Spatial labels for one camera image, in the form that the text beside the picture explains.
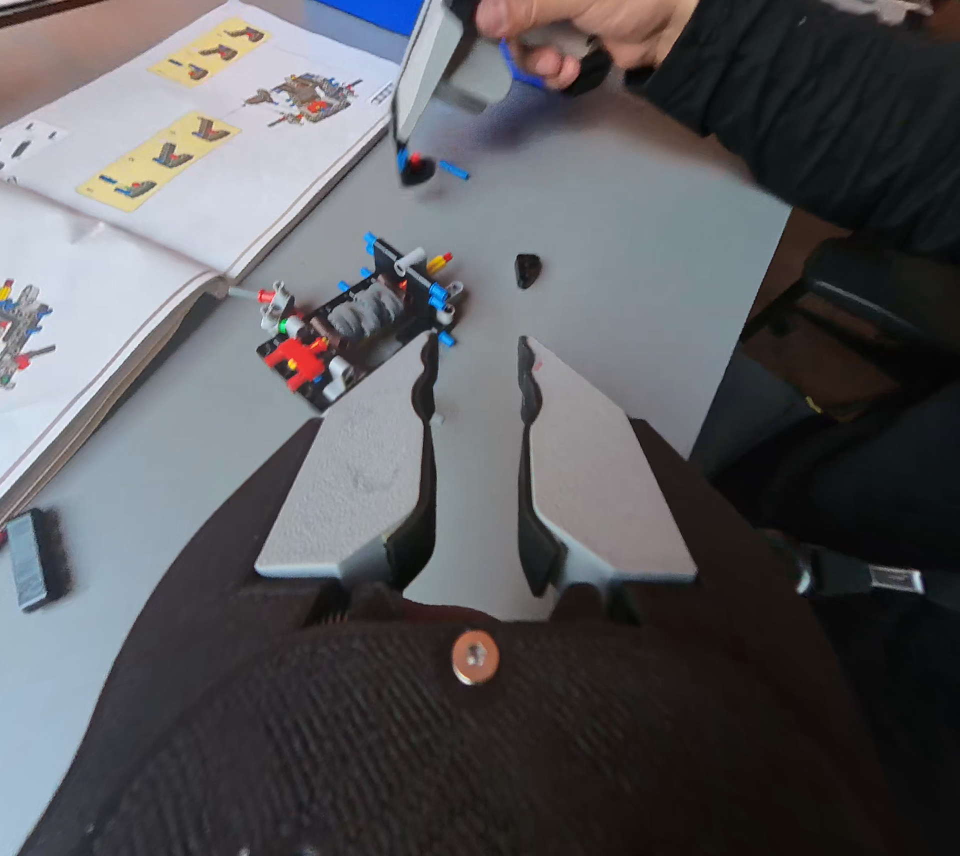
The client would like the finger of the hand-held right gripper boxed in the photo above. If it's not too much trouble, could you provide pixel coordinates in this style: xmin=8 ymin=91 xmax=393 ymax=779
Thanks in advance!
xmin=390 ymin=0 xmax=520 ymax=152

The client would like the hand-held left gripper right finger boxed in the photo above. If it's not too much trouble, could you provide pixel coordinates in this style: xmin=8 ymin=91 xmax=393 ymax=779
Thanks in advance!
xmin=516 ymin=334 xmax=700 ymax=600

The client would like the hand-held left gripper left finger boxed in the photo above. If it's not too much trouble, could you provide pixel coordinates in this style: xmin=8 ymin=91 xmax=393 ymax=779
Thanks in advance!
xmin=255 ymin=329 xmax=441 ymax=591

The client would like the black lego beam red pin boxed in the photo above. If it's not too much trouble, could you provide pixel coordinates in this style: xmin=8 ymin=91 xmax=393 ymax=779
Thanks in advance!
xmin=396 ymin=147 xmax=438 ymax=188

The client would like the lego engine frame assembly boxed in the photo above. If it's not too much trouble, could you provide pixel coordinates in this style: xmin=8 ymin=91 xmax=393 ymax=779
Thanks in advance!
xmin=228 ymin=232 xmax=466 ymax=413

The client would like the person's right forearm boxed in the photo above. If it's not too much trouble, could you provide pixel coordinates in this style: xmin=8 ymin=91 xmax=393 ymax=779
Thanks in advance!
xmin=626 ymin=0 xmax=960 ymax=257

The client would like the lego instruction booklet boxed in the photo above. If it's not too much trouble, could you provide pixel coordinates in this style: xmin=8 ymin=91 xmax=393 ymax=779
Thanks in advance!
xmin=0 ymin=0 xmax=402 ymax=520

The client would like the ridged lego block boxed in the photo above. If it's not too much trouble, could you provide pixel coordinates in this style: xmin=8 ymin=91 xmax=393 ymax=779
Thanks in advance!
xmin=6 ymin=507 xmax=74 ymax=613

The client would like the black office chair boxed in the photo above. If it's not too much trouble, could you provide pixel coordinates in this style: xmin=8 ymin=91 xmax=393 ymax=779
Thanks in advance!
xmin=738 ymin=237 xmax=960 ymax=415

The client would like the black strap with metal buckle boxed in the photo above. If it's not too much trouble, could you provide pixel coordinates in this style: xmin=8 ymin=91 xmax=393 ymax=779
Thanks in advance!
xmin=795 ymin=548 xmax=927 ymax=598

